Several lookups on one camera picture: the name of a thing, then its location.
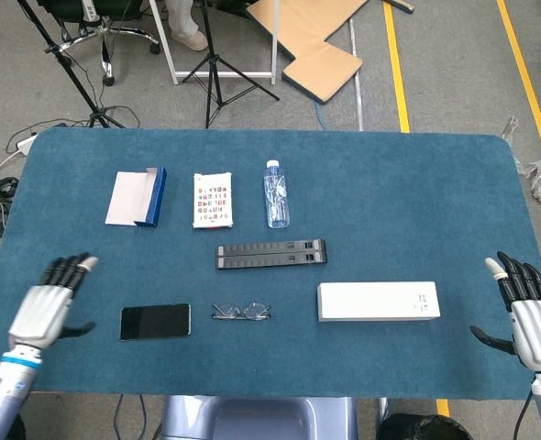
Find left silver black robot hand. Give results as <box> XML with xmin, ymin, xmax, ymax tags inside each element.
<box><xmin>7</xmin><ymin>252</ymin><xmax>100</xmax><ymax>353</ymax></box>

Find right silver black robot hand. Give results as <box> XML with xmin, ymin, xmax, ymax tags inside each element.
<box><xmin>469</xmin><ymin>250</ymin><xmax>541</xmax><ymax>374</ymax></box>

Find light grey robot base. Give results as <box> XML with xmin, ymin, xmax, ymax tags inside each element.
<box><xmin>160</xmin><ymin>394</ymin><xmax>359</xmax><ymax>440</ymax></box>

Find black smartphone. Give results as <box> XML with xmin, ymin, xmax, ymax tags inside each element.
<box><xmin>119</xmin><ymin>302</ymin><xmax>193</xmax><ymax>342</ymax></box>

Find open blue and white box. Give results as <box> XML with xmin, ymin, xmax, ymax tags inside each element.
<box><xmin>104</xmin><ymin>166</ymin><xmax>168</xmax><ymax>229</ymax></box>

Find black bin bag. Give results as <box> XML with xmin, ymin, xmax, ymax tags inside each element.
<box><xmin>376</xmin><ymin>412</ymin><xmax>474</xmax><ymax>440</ymax></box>

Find long white rectangular box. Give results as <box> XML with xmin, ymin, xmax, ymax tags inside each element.
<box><xmin>316</xmin><ymin>280</ymin><xmax>441</xmax><ymax>323</ymax></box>

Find white power strip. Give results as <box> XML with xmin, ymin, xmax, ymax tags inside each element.
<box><xmin>17</xmin><ymin>132</ymin><xmax>39</xmax><ymax>157</ymax></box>

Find thin-framed eyeglasses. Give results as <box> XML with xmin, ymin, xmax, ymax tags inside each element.
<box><xmin>211</xmin><ymin>301</ymin><xmax>272</xmax><ymax>322</ymax></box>

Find white box with colourful icons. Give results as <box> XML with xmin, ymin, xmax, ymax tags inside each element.
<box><xmin>191</xmin><ymin>171</ymin><xmax>234</xmax><ymax>230</ymax></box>

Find blue felt table mat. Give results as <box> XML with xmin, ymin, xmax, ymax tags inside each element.
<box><xmin>0</xmin><ymin>126</ymin><xmax>541</xmax><ymax>401</ymax></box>

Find black folding laptop stand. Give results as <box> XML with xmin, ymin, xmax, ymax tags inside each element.
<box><xmin>215</xmin><ymin>239</ymin><xmax>329</xmax><ymax>271</ymax></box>

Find black light stand tripod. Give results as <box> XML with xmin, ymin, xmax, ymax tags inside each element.
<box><xmin>17</xmin><ymin>0</ymin><xmax>127</xmax><ymax>129</ymax></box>

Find clear plastic water bottle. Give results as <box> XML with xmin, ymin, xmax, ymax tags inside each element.
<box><xmin>263</xmin><ymin>159</ymin><xmax>291</xmax><ymax>229</ymax></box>

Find black office chair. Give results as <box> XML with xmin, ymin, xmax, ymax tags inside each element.
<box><xmin>35</xmin><ymin>0</ymin><xmax>161</xmax><ymax>87</ymax></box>

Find beige shoe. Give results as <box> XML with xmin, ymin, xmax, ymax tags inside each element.
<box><xmin>170</xmin><ymin>29</ymin><xmax>210</xmax><ymax>52</ymax></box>

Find flattened brown cardboard sheet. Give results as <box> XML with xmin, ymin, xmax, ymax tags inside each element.
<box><xmin>245</xmin><ymin>0</ymin><xmax>371</xmax><ymax>104</ymax></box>

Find black camera tripod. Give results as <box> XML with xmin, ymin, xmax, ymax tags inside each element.
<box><xmin>181</xmin><ymin>0</ymin><xmax>281</xmax><ymax>129</ymax></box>

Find white metal table frame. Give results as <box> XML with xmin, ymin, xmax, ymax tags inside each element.
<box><xmin>148</xmin><ymin>0</ymin><xmax>279</xmax><ymax>86</ymax></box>

